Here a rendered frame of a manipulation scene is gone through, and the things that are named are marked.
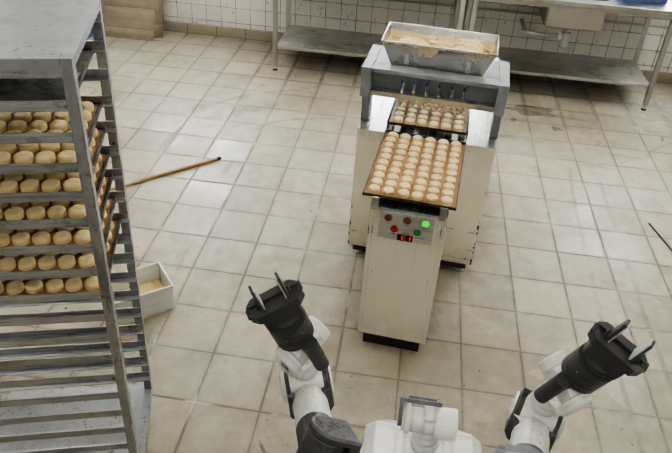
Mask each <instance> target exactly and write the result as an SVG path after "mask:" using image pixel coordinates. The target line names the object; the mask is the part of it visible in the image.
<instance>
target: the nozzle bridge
mask: <svg viewBox="0 0 672 453"><path fill-rule="evenodd" d="M404 76H405V80H404V83H405V86H404V92H403V93H400V84H401V81H402V79H404ZM417 78H418V80H417V84H416V85H417V89H416V94H415V95H413V94H412V87H413V84H414V81H416V79H417ZM429 80H430V83H429V93H428V96H424V91H425V86H426V83H428V82H429ZM442 82H443V84H442V87H441V97H440V98H437V97H436V96H437V88H438V86H439V85H441V83H442ZM454 83H455V87H454V95H453V99H452V100H449V93H450V90H451V87H452V86H454ZM467 85H468V88H467V91H466V92H467V94H466V99H465V101H464V102H462V101H461V97H462V93H463V90H464V88H466V87H467ZM509 88H510V62H504V61H497V60H494V61H493V63H492V64H491V65H490V67H489V68H488V69H487V71H486V72H485V74H484V75H483V76H478V75H470V74H463V73H456V72H448V71H441V70H433V69H426V68H419V67H411V66H404V65H397V64H391V63H390V60H389V57H388V55H387V52H386V50H385V47H384V46H382V45H376V44H373V45H372V47H371V49H370V52H369V54H368V56H367V58H366V60H365V62H364V64H363V66H362V71H361V83H360V96H362V107H361V119H362V120H368V118H369V116H370V113H371V111H372V100H373V95H375V96H382V97H389V98H396V99H403V100H410V101H417V102H424V103H431V104H438V105H445V106H452V107H459V108H466V109H473V110H480V111H486V112H493V114H492V119H491V124H490V131H489V138H490V139H497V136H498V132H499V127H500V122H501V117H503V116H504V111H505V107H506V102H507V97H508V93H509Z"/></svg>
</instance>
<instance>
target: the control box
mask: <svg viewBox="0 0 672 453"><path fill-rule="evenodd" d="M386 215H391V216H392V220H391V221H387V220H386V219H385V216H386ZM436 217H437V216H433V215H427V214H421V213H415V212H409V211H403V210H397V209H391V208H385V207H381V210H380V217H379V226H378V235H377V236H378V237H383V238H389V239H395V240H399V235H402V236H403V238H402V240H400V241H406V242H408V241H409V239H408V241H407V237H408V236H410V237H411V239H410V242H411V243H417V244H423V245H429V246H432V241H433V235H434V229H435V223H436ZM405 218H409V219H410V220H411V223H410V224H405V223H404V221H403V220H404V219H405ZM423 221H428V222H429V224H430V225H429V226H428V227H424V226H423V225H422V222H423ZM392 226H396V227H397V228H398V230H397V232H392V231H391V227H392ZM415 230H419V231H420V232H421V234H420V236H415V235H414V231H415ZM402 236H400V237H402ZM410 237H408V238H410Z"/></svg>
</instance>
